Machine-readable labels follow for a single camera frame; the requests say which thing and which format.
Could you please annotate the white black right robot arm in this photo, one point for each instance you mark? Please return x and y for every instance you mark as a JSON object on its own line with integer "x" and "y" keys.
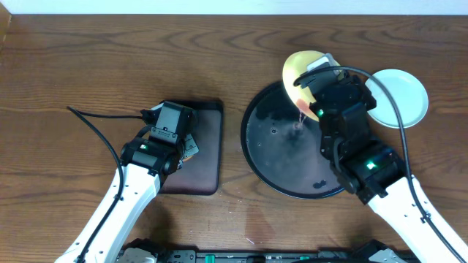
{"x": 368, "y": 168}

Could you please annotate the yellow plate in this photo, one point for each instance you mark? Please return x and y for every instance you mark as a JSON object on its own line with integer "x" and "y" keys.
{"x": 293, "y": 68}

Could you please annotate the black rectangular water tray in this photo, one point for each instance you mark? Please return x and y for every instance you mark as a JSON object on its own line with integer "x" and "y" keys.
{"x": 199, "y": 175}

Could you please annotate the light green plate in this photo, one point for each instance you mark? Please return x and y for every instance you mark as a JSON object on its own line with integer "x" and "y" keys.
{"x": 408, "y": 93}

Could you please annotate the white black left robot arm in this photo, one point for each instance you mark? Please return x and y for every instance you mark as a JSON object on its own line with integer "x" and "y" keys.
{"x": 157, "y": 151}

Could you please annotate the yellow green scrubbing sponge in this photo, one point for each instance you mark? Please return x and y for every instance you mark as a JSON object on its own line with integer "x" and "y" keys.
{"x": 187, "y": 158}

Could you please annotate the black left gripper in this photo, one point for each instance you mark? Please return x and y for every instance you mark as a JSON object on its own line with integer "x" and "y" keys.
{"x": 191, "y": 136}

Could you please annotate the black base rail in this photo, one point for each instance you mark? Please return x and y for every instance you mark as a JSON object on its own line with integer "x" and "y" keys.
{"x": 147, "y": 251}

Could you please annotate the round black serving tray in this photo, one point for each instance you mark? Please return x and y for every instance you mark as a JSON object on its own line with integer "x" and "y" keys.
{"x": 283, "y": 149}

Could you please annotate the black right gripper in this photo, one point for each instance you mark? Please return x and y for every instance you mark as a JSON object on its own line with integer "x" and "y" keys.
{"x": 356, "y": 85}

